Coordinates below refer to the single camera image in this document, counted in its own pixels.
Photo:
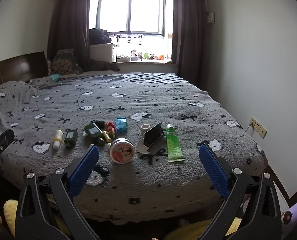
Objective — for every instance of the dark patterned pillow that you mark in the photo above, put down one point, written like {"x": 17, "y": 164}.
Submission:
{"x": 63, "y": 63}

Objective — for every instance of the orange plush toy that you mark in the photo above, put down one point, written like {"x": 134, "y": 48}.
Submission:
{"x": 161, "y": 57}

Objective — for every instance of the small white cap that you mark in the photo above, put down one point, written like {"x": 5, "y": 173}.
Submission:
{"x": 109, "y": 145}

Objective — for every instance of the dark green white-label bottle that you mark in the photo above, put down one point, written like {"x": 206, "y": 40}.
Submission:
{"x": 93, "y": 130}

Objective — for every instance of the beige wall outlet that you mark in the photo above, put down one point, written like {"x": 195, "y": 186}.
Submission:
{"x": 258, "y": 127}
{"x": 263, "y": 132}

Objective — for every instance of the wall switch panel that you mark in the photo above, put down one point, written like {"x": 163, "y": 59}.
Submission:
{"x": 211, "y": 17}

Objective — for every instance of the brown monkey plush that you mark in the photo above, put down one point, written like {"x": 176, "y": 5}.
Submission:
{"x": 133, "y": 53}

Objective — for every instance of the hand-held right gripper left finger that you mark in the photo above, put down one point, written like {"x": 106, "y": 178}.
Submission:
{"x": 84, "y": 172}

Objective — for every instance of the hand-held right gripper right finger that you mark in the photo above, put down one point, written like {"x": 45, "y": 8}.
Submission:
{"x": 214, "y": 172}

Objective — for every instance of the white storage box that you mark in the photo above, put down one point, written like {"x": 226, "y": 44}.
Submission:
{"x": 101, "y": 52}

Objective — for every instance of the gold lipstick tube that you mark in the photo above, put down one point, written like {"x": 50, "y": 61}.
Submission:
{"x": 107, "y": 136}

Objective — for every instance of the white yellow small bottle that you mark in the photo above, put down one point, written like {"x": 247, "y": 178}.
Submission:
{"x": 57, "y": 140}

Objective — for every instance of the black hanging clip rack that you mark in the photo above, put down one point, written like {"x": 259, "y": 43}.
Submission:
{"x": 128, "y": 36}

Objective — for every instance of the round printed tin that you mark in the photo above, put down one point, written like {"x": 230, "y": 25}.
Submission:
{"x": 122, "y": 151}

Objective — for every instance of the dark green square bottle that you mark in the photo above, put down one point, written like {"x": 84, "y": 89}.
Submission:
{"x": 71, "y": 136}

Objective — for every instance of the teal small cloth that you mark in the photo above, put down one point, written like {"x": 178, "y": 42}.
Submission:
{"x": 55, "y": 77}

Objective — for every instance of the white wall outlet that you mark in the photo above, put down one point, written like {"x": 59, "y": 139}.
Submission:
{"x": 252, "y": 122}

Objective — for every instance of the wooden bed frame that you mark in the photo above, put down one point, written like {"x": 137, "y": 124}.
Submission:
{"x": 278, "y": 180}

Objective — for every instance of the white windowsill tray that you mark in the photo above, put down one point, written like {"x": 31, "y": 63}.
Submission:
{"x": 124, "y": 58}

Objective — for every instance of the green tube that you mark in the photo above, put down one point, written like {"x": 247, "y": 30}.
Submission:
{"x": 173, "y": 143}

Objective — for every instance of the window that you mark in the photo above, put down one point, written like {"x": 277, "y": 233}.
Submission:
{"x": 143, "y": 12}

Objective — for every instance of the small brown plush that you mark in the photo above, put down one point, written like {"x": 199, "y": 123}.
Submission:
{"x": 152, "y": 56}

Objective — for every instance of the grey printed blanket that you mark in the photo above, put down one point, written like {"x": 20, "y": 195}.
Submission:
{"x": 163, "y": 100}

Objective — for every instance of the small black object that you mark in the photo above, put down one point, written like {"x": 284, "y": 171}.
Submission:
{"x": 99, "y": 123}

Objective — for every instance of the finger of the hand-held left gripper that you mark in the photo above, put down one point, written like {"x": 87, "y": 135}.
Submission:
{"x": 4, "y": 137}

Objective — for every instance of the brown curtain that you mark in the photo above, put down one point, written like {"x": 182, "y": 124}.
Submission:
{"x": 191, "y": 30}
{"x": 68, "y": 25}

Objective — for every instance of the dark wooden headboard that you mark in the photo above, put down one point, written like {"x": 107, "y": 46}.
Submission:
{"x": 18, "y": 67}

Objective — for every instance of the blue small carton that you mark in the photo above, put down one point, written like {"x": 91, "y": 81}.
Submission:
{"x": 121, "y": 126}

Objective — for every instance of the red yellow small toy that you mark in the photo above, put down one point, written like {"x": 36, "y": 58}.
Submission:
{"x": 111, "y": 127}

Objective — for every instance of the green frog plush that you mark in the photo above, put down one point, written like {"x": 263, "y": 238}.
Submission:
{"x": 146, "y": 55}

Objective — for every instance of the dark clothes pile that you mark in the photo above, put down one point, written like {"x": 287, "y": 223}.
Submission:
{"x": 99, "y": 36}

